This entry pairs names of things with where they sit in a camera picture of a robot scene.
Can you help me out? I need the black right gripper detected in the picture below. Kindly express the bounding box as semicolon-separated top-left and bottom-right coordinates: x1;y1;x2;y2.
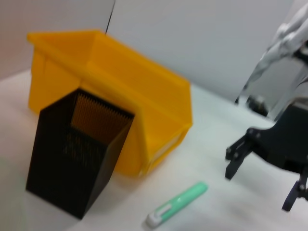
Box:
224;103;308;212

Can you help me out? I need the mint green pen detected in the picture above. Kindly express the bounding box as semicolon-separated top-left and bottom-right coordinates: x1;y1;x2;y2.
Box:
146;182;209;228

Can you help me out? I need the black mesh pen holder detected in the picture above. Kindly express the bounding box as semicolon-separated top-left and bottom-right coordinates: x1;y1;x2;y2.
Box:
25;88;135;220

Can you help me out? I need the yellow plastic storage bin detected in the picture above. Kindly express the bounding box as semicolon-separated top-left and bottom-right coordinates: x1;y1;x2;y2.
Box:
26;28;194;179

